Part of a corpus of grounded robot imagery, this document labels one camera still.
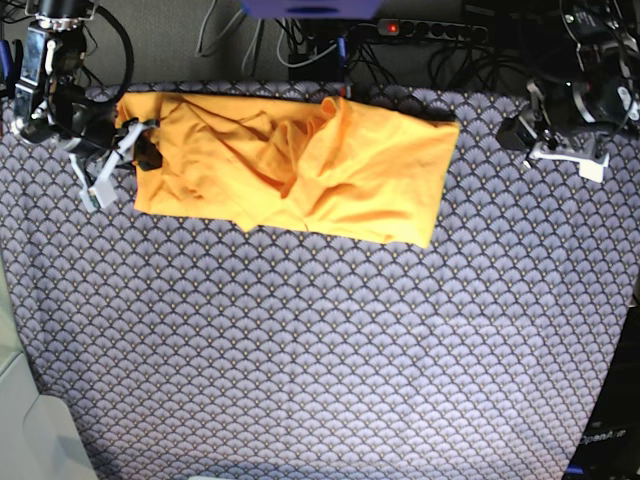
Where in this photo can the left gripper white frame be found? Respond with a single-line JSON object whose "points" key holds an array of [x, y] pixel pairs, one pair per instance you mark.
{"points": [[571, 122]]}

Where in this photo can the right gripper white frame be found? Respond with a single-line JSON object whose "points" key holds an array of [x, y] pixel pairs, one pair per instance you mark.
{"points": [[132, 149]]}

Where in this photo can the yellow T-shirt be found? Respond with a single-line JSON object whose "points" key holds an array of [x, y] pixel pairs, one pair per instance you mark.
{"points": [[336, 167]]}

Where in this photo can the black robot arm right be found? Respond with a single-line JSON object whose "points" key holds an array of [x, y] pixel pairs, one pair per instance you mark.
{"points": [[42, 73]]}

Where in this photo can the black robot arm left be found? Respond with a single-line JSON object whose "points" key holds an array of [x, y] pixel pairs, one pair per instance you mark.
{"points": [[582, 41]]}

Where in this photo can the purple box at top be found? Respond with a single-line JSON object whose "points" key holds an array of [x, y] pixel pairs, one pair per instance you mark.
{"points": [[312, 9]]}

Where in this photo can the blue fan-pattern tablecloth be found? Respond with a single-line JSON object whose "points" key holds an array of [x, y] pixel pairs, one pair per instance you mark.
{"points": [[187, 347]]}

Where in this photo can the black OpenArm base box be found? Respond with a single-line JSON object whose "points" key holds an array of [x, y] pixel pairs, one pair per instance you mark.
{"points": [[609, 446]]}

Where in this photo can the black power strip red switch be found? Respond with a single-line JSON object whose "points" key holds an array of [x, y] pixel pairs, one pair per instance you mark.
{"points": [[429, 30]]}

